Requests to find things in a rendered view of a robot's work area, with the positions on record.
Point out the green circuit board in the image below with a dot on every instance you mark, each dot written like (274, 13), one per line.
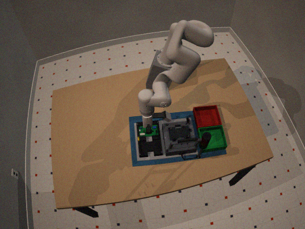
(142, 131)

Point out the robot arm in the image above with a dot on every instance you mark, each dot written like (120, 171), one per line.
(182, 61)

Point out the red open-top bin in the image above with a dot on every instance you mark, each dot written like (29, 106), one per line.
(206, 116)

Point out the green bin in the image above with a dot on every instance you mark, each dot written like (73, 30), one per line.
(218, 139)

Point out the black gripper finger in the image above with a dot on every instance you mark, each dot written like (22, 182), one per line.
(148, 129)

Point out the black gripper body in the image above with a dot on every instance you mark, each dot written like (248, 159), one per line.
(147, 120)

